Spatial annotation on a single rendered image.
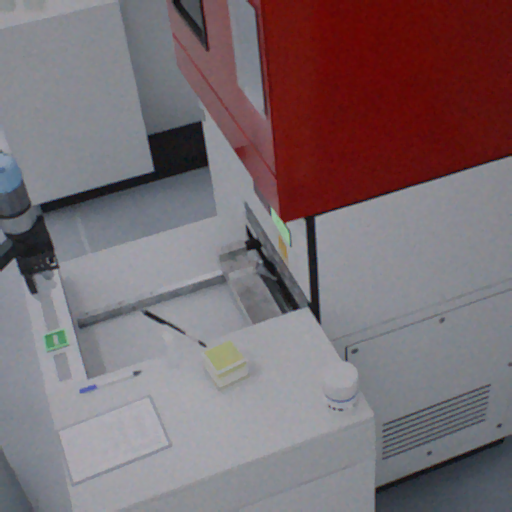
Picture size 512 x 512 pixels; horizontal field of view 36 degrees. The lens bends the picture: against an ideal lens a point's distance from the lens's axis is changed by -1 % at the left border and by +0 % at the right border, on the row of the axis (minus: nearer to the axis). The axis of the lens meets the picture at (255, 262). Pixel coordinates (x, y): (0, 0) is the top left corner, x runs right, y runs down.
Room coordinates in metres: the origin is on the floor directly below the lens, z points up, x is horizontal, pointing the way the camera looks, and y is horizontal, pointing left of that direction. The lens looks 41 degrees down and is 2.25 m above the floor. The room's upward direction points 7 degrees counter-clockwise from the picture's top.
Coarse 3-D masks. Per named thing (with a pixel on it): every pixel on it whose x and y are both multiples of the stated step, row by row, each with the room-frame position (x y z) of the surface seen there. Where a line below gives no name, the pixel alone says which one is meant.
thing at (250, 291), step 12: (252, 276) 1.52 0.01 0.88; (240, 288) 1.48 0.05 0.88; (252, 288) 1.47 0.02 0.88; (264, 288) 1.47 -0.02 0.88; (240, 300) 1.44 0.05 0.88; (252, 300) 1.43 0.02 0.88; (264, 300) 1.42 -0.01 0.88; (252, 312) 1.39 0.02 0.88; (264, 312) 1.38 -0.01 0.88; (276, 312) 1.38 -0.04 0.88; (252, 324) 1.35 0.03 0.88
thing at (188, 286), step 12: (204, 276) 1.58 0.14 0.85; (216, 276) 1.57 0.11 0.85; (168, 288) 1.55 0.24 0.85; (180, 288) 1.55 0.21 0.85; (192, 288) 1.55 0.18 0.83; (132, 300) 1.52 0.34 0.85; (144, 300) 1.52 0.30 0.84; (156, 300) 1.53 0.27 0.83; (96, 312) 1.49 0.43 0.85; (108, 312) 1.49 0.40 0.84; (120, 312) 1.50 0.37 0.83; (84, 324) 1.47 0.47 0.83
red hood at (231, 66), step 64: (192, 0) 1.79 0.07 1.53; (256, 0) 1.31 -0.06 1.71; (320, 0) 1.32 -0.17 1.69; (384, 0) 1.35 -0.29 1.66; (448, 0) 1.39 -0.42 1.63; (192, 64) 1.87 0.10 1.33; (256, 64) 1.34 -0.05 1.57; (320, 64) 1.32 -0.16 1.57; (384, 64) 1.35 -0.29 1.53; (448, 64) 1.39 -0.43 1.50; (256, 128) 1.39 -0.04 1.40; (320, 128) 1.31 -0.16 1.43; (384, 128) 1.35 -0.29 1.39; (448, 128) 1.39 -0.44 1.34; (320, 192) 1.31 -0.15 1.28; (384, 192) 1.35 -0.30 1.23
